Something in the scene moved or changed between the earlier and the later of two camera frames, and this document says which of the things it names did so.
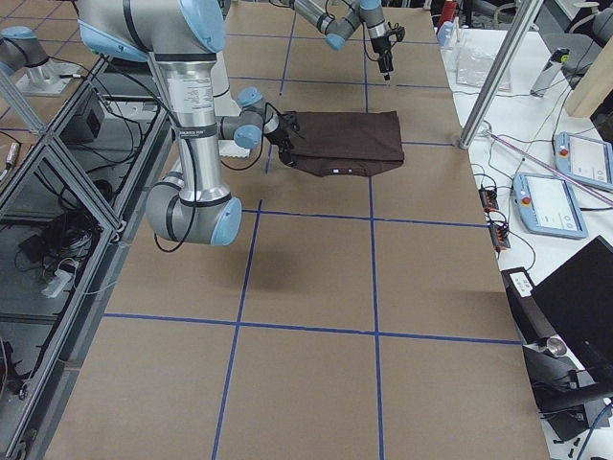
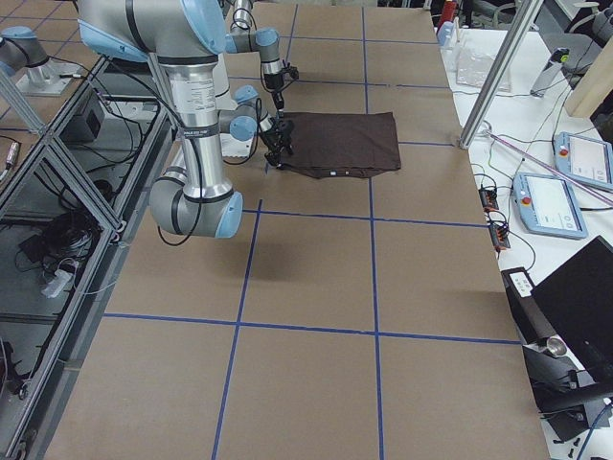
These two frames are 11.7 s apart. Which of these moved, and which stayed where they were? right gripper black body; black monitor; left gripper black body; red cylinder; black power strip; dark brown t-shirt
Moved: left gripper black body; right gripper black body
Stayed: dark brown t-shirt; black power strip; red cylinder; black monitor
